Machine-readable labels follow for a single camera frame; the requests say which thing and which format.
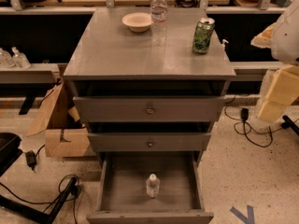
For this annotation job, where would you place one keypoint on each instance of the grey middle drawer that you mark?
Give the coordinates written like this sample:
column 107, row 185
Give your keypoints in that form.
column 109, row 142

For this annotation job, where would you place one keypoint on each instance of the black metal stand leg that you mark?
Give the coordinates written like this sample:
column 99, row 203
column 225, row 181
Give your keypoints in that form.
column 43, row 212

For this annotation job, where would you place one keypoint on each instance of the open cardboard box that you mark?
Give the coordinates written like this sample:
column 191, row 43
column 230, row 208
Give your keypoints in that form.
column 58, row 119

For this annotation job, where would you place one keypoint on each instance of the left sanitizer pump bottle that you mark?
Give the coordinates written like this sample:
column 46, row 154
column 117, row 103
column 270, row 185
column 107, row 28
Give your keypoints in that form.
column 6, row 59

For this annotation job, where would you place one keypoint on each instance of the grey top drawer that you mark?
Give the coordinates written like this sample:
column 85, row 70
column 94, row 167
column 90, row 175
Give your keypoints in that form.
column 101, row 109

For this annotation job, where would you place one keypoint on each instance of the black power adapter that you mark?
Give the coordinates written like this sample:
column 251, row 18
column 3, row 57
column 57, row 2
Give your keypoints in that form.
column 244, row 114
column 31, row 159

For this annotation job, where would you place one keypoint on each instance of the green soda can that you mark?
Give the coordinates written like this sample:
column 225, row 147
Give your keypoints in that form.
column 202, row 35

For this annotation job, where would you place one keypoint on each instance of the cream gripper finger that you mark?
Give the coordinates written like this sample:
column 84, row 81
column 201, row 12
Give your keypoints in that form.
column 263, row 39
column 282, row 92

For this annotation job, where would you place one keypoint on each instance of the sanitizer pump bottle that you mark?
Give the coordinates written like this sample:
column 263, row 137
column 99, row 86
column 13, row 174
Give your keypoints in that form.
column 6, row 59
column 20, row 59

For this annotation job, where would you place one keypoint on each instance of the grey drawer cabinet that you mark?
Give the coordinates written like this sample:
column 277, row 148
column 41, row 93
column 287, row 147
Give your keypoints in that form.
column 111, row 61

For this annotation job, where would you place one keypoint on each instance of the black chair base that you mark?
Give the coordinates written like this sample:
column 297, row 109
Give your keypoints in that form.
column 9, row 150

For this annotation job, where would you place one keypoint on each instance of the white bowl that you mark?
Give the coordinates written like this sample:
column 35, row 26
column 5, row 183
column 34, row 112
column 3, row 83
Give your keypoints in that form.
column 137, row 22

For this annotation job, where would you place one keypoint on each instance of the tall clear water bottle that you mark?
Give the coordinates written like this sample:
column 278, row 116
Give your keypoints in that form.
column 158, row 14

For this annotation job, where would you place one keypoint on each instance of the grey open bottom drawer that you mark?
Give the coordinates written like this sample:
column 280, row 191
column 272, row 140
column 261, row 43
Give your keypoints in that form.
column 123, row 198

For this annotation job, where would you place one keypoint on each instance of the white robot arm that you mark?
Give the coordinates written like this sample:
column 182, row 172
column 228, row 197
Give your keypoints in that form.
column 282, row 37

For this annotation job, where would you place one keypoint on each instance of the right sanitizer pump bottle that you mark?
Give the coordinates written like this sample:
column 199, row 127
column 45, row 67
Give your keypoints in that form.
column 20, row 59

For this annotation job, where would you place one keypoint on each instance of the small white pump bottle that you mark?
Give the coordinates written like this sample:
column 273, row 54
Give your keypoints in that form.
column 225, row 44

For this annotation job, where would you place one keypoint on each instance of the black power adapter right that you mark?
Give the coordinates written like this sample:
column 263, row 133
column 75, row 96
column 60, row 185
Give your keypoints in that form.
column 244, row 114

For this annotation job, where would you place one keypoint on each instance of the black power adapter left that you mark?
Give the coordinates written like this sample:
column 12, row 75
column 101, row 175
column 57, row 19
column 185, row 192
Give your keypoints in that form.
column 31, row 159

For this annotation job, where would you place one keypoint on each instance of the small clear plastic bottle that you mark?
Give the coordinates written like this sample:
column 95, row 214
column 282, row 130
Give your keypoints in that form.
column 153, row 185

